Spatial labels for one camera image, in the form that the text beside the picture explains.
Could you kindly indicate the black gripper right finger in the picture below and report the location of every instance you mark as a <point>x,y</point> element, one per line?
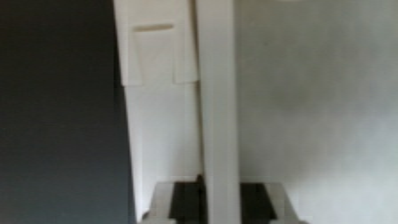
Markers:
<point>268,207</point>

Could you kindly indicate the white desk tabletop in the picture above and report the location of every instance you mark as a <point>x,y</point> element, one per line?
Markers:
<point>300,62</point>

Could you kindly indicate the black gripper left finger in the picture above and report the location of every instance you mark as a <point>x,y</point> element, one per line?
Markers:
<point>179,203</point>

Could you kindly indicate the white L-shaped obstacle fence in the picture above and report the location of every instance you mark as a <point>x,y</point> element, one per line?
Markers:
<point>156,24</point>

